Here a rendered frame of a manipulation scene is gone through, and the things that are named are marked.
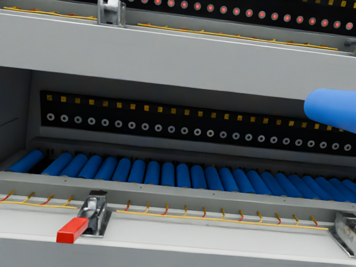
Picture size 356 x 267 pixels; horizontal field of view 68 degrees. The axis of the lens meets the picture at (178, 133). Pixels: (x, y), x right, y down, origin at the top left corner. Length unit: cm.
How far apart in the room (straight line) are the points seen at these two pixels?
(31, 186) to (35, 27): 16
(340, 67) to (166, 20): 19
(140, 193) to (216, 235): 9
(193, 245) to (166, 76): 16
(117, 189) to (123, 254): 7
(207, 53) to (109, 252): 20
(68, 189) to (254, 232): 20
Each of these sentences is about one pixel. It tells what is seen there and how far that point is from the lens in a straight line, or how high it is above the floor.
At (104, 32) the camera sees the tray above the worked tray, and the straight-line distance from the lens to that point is 26.
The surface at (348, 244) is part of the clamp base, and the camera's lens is 33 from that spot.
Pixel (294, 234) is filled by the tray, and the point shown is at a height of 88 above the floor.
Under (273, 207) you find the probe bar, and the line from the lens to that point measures 32.
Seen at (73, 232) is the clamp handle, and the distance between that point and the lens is 21.
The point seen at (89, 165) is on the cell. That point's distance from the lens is 36.
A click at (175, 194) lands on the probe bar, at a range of 29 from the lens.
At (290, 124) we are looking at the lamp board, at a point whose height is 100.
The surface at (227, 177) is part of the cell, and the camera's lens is 36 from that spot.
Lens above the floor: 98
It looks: 1 degrees down
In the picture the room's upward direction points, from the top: 6 degrees clockwise
